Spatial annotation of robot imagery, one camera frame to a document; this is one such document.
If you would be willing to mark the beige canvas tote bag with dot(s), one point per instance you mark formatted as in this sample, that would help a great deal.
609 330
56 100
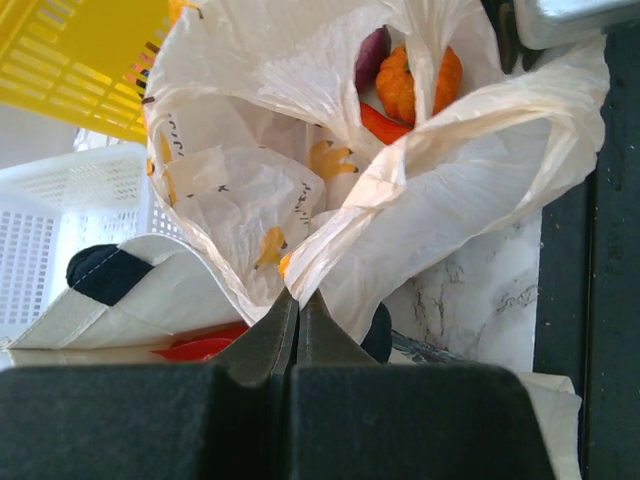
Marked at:
84 397

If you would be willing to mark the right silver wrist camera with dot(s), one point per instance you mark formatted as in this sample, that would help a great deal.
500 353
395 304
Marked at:
544 24

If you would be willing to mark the orange toy carrot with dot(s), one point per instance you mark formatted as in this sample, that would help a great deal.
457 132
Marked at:
384 129

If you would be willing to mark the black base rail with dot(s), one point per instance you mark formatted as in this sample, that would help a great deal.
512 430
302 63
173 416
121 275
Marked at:
588 303

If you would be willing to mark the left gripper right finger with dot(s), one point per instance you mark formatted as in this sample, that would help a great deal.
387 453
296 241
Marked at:
322 342

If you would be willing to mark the orange toy pumpkin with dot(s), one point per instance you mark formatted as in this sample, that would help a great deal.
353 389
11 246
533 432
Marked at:
394 84

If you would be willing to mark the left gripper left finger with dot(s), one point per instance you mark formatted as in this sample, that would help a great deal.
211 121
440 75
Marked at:
266 347

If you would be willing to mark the yellow shopping basket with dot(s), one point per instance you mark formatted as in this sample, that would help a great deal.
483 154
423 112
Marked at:
82 62

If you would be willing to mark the white perforated plastic basket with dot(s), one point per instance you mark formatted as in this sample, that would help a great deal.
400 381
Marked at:
53 208

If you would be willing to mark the peach plastic grocery bag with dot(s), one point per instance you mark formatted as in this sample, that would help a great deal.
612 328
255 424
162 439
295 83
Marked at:
257 143

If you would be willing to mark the purple toy onion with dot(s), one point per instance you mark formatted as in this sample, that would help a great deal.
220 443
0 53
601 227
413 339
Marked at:
374 50

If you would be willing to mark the red snack packet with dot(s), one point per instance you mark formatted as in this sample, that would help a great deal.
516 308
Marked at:
202 347

